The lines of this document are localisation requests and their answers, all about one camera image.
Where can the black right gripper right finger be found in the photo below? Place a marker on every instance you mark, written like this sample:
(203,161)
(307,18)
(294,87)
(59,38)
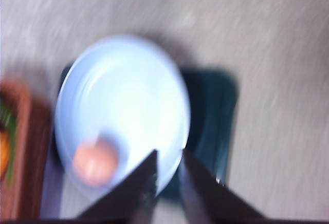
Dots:
(212,202)

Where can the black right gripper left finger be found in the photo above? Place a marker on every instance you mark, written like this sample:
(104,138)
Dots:
(130,200)

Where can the brown egg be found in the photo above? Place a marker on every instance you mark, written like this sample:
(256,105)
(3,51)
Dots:
(95,163)

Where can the light blue plate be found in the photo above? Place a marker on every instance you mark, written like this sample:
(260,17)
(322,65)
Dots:
(130,93)

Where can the brown wicker basket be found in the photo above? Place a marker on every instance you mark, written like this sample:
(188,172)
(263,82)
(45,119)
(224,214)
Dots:
(25,196)

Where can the dark green plastic tray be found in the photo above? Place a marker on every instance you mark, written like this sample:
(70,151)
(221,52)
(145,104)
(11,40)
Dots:
(213,93)

